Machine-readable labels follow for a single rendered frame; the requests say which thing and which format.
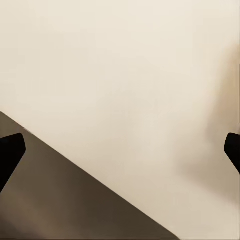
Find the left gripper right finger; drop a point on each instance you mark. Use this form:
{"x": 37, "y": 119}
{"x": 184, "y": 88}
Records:
{"x": 232, "y": 149}

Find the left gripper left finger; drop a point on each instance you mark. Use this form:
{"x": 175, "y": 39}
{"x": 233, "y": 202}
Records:
{"x": 12, "y": 149}

